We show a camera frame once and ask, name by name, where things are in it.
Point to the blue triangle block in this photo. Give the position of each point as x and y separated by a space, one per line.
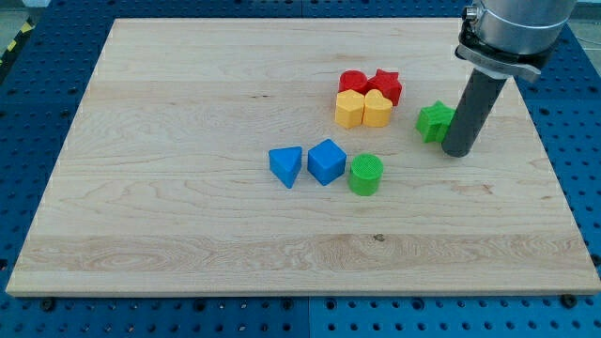
285 164

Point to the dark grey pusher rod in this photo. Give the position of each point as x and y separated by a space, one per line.
476 103

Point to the wooden board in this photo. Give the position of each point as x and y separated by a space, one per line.
163 187

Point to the green cylinder block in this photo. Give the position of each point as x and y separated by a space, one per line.
366 171

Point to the yellow hexagon block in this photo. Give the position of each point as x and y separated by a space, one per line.
349 108

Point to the blue cube block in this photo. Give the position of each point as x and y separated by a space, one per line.
326 162

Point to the green star block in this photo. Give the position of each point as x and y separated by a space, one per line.
434 121

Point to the yellow heart block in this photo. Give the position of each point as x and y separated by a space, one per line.
377 109

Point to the red cylinder block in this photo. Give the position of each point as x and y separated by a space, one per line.
353 79

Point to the red star block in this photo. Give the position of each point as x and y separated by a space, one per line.
387 82

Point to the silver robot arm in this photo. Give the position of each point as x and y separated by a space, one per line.
504 38

